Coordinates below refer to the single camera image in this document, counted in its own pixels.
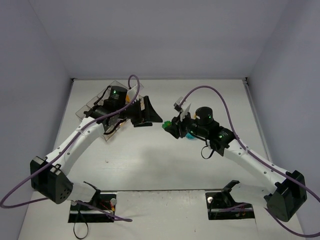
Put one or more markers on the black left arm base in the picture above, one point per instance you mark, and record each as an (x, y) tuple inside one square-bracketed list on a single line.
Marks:
[(103, 201)]

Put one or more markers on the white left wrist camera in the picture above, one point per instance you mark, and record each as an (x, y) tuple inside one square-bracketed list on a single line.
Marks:
[(132, 92)]

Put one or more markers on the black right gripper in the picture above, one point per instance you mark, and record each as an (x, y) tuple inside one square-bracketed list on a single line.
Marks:
[(179, 127)]

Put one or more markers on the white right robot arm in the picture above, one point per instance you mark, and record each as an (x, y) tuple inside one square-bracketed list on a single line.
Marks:
[(283, 193)]

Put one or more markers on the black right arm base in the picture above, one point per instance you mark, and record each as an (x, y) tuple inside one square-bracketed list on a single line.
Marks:
[(221, 205)]

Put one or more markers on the teal rounded lego brick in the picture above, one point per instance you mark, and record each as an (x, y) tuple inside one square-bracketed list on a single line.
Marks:
[(189, 136)]

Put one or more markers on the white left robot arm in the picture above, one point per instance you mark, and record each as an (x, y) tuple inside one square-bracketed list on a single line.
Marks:
[(50, 174)]

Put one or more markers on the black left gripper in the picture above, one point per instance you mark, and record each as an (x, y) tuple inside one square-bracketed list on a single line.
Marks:
[(141, 113)]

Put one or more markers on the green number two lego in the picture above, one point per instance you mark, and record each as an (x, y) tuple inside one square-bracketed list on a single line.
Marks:
[(167, 124)]

